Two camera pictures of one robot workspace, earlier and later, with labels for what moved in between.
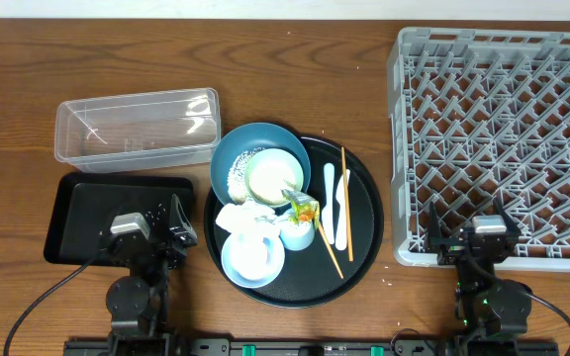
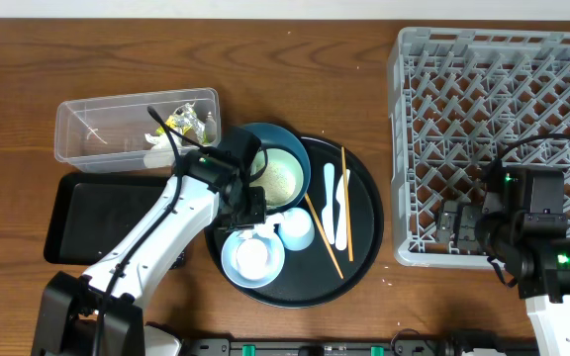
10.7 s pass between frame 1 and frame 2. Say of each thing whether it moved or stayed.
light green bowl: stayed
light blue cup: stayed
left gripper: moved
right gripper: moved
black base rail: stayed
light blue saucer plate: stayed
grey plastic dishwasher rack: stayed
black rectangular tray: stayed
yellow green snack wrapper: moved
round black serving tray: stayed
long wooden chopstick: stayed
